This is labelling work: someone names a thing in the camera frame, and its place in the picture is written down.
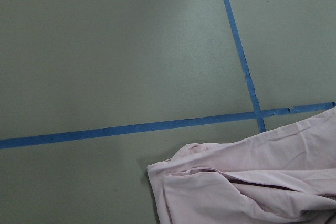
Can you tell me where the pink Snoopy t-shirt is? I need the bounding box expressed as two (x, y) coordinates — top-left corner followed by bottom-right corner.
(147, 109), (335, 223)

